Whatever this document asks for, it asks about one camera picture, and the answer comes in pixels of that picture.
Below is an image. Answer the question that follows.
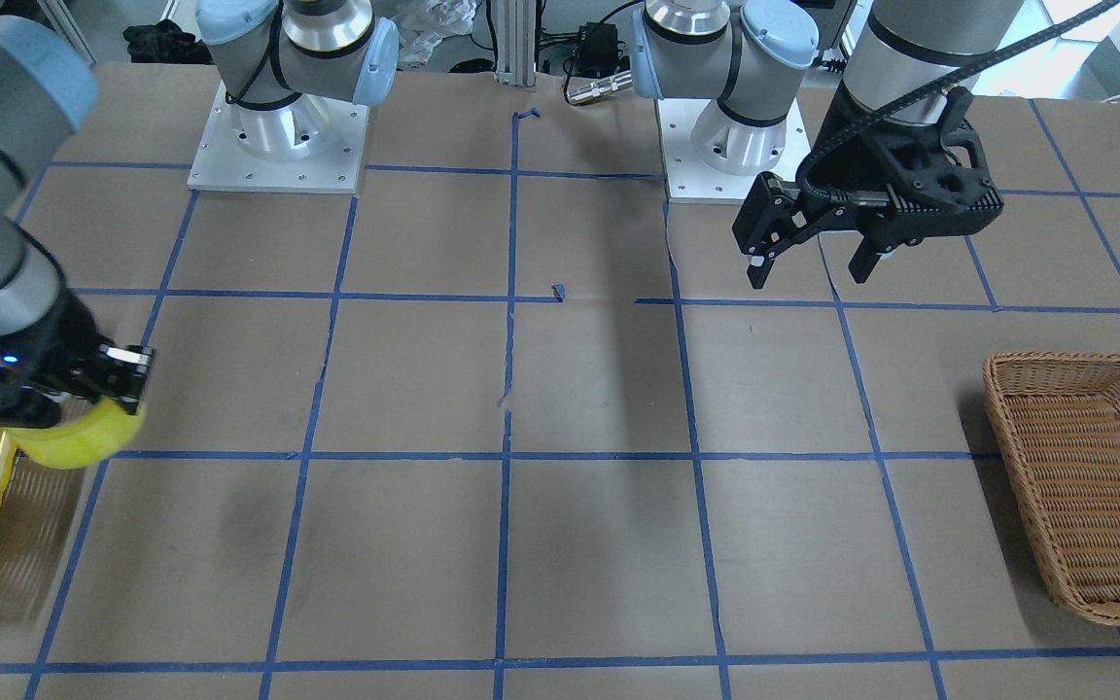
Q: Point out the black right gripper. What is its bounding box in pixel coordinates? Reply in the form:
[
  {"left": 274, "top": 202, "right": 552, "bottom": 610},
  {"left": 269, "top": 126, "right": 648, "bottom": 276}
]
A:
[{"left": 0, "top": 292, "right": 155, "bottom": 429}]

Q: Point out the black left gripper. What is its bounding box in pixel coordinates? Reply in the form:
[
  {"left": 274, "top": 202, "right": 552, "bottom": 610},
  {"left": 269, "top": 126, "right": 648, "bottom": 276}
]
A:
[{"left": 732, "top": 86, "right": 1004, "bottom": 291}]

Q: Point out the yellow tape roll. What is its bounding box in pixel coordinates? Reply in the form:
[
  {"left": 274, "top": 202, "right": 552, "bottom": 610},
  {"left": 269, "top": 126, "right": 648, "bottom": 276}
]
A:
[{"left": 4, "top": 398, "right": 147, "bottom": 470}]

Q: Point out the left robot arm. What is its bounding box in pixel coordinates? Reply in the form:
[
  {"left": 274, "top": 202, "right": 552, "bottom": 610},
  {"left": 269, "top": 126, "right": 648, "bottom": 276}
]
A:
[{"left": 628, "top": 1, "right": 1019, "bottom": 289}]

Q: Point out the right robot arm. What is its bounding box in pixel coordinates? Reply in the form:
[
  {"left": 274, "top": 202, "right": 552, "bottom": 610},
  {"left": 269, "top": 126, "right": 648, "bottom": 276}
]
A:
[{"left": 0, "top": 15, "right": 153, "bottom": 429}]

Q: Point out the brown wicker basket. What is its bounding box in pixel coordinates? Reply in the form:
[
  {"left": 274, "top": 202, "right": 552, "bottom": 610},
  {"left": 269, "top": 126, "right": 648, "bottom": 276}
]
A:
[{"left": 983, "top": 351, "right": 1120, "bottom": 626}]

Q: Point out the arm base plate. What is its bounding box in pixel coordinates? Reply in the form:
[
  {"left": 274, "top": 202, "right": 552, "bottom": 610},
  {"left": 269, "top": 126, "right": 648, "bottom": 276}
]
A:
[
  {"left": 187, "top": 85, "right": 370, "bottom": 195},
  {"left": 656, "top": 99, "right": 810, "bottom": 205}
]

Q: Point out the aluminium frame post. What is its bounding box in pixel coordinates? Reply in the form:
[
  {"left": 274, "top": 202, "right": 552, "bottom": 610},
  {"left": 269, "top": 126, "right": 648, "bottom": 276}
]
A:
[{"left": 486, "top": 1, "right": 541, "bottom": 91}]

